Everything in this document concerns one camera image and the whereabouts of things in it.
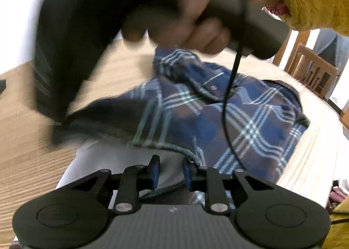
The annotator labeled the navy brown plaid shirt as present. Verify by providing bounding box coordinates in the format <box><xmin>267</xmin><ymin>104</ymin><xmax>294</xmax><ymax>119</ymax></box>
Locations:
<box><xmin>58</xmin><ymin>48</ymin><xmax>309</xmax><ymax>199</ymax></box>

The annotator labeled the person's right hand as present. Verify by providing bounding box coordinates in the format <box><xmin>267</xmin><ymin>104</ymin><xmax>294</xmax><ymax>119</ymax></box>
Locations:
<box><xmin>121</xmin><ymin>0</ymin><xmax>283</xmax><ymax>54</ymax></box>

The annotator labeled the wooden chair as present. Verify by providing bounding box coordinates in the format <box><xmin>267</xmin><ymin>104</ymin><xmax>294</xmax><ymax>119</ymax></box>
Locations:
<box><xmin>284</xmin><ymin>42</ymin><xmax>340</xmax><ymax>100</ymax></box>

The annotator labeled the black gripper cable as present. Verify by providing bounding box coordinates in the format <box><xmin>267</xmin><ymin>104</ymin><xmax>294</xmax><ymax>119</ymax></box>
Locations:
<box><xmin>222</xmin><ymin>0</ymin><xmax>250</xmax><ymax>171</ymax></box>

